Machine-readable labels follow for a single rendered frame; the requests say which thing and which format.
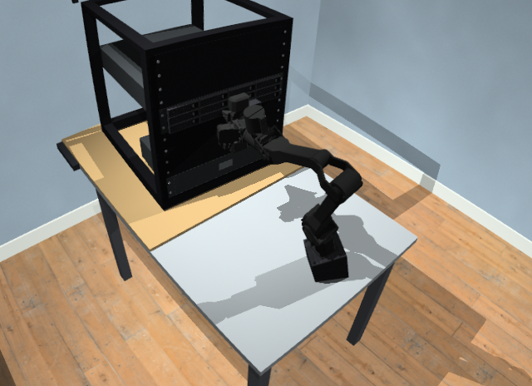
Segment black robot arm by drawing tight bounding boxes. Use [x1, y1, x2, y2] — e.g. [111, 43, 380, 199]
[217, 105, 363, 259]

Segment black rack frame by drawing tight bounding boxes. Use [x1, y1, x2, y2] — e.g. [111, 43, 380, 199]
[81, 0, 293, 210]

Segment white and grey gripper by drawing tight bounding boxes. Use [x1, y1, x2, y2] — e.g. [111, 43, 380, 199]
[222, 93, 249, 153]

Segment tan wooden board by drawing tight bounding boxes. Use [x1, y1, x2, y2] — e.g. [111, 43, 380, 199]
[62, 120, 304, 251]

